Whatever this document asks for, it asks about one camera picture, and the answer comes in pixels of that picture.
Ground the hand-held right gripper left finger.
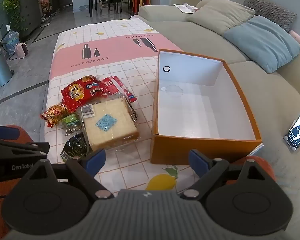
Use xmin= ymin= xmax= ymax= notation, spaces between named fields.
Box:
xmin=21 ymin=148 xmax=115 ymax=200

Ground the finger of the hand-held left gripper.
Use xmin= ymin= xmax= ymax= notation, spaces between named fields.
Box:
xmin=0 ymin=122 xmax=20 ymax=141
xmin=0 ymin=139 xmax=50 ymax=161

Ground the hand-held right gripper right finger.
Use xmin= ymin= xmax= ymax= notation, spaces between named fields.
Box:
xmin=179 ymin=149 xmax=275 ymax=200

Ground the dark green black snack packet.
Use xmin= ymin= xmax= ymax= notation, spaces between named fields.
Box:
xmin=60 ymin=134 xmax=90 ymax=162

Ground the sliced bread clear package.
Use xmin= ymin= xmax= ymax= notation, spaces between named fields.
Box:
xmin=76 ymin=94 xmax=140 ymax=152

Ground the green raisin packet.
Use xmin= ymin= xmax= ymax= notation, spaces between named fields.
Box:
xmin=61 ymin=114 xmax=83 ymax=137

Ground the red yellow striped snack bag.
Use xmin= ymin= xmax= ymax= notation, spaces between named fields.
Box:
xmin=41 ymin=103 xmax=70 ymax=128

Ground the orange cardboard box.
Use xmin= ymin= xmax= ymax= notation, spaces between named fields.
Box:
xmin=150 ymin=49 xmax=262 ymax=166

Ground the red white snack packet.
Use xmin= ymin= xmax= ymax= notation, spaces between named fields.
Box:
xmin=102 ymin=76 xmax=138 ymax=103

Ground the pink space heater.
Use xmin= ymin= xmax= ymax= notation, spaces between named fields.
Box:
xmin=15 ymin=42 xmax=30 ymax=59

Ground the large clear water bottle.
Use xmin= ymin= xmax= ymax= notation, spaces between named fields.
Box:
xmin=2 ymin=30 xmax=20 ymax=52

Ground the white phone stand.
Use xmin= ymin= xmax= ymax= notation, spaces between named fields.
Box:
xmin=283 ymin=120 xmax=299 ymax=153

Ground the pink checked printed tablecloth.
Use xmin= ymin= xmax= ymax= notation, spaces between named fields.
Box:
xmin=44 ymin=15 xmax=263 ymax=195

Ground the dark grey cabinet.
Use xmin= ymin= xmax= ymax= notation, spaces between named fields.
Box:
xmin=19 ymin=0 xmax=42 ymax=37

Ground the grey green sofa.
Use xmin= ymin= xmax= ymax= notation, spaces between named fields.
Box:
xmin=137 ymin=0 xmax=300 ymax=230

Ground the dark cabinet with plants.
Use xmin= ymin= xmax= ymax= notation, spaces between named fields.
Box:
xmin=1 ymin=0 xmax=38 ymax=30

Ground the cluttered shelf rack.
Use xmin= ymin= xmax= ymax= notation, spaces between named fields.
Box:
xmin=39 ymin=0 xmax=54 ymax=18

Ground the blue cushion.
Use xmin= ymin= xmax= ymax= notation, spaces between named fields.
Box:
xmin=222 ymin=16 xmax=300 ymax=74

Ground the beige cushion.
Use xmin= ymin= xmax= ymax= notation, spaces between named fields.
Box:
xmin=186 ymin=0 xmax=255 ymax=35

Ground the white paper leaflet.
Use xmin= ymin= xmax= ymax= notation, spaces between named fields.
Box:
xmin=173 ymin=2 xmax=199 ymax=13

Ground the grey checked cushion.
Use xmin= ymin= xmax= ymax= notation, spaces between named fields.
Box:
xmin=242 ymin=0 xmax=297 ymax=33

